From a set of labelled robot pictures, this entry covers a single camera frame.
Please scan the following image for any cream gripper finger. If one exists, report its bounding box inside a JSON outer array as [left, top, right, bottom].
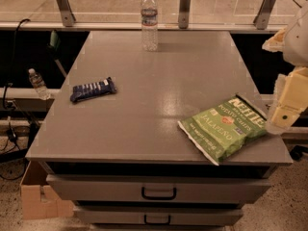
[[262, 28, 286, 52], [266, 66, 308, 135]]

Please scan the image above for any blue rxbar blueberry wrapper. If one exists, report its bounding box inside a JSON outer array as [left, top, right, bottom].
[[70, 77, 116, 103]]

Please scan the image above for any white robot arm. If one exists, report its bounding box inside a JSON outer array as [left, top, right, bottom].
[[262, 3, 308, 135]]

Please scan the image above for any green jalapeno chips bag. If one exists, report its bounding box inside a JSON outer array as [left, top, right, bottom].
[[178, 94, 267, 166]]

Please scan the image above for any clear water bottle on table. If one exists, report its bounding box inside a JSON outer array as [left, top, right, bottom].
[[141, 0, 158, 52]]

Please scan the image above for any grey drawer cabinet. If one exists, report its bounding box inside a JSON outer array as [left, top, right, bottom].
[[27, 31, 291, 231]]

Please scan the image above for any small water bottle on ledge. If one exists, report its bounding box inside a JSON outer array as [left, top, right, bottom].
[[28, 68, 50, 100]]

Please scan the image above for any cardboard box on floor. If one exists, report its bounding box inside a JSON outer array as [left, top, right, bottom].
[[20, 162, 73, 220]]

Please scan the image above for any right metal railing bracket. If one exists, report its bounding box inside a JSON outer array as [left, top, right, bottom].
[[253, 0, 276, 30]]

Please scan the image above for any metal railing bracket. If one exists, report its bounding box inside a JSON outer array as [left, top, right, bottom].
[[178, 0, 191, 29], [253, 0, 276, 30], [56, 0, 76, 27]]

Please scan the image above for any middle metal railing bracket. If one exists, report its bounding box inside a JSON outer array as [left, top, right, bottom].
[[178, 0, 191, 29]]

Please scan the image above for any upper drawer black handle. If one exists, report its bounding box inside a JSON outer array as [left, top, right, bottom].
[[141, 187, 177, 201]]

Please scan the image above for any drawer black handle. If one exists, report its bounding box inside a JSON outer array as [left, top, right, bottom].
[[143, 215, 171, 225], [141, 187, 177, 201]]

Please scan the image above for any lower drawer black handle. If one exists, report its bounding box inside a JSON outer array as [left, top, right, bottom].
[[143, 215, 171, 225]]

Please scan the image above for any left metal railing bracket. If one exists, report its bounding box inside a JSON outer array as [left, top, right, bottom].
[[56, 0, 76, 27]]

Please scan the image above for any green handled tool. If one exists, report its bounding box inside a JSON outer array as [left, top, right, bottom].
[[47, 30, 67, 77]]

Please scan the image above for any black cable on left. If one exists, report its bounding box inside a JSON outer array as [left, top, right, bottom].
[[0, 17, 32, 181]]

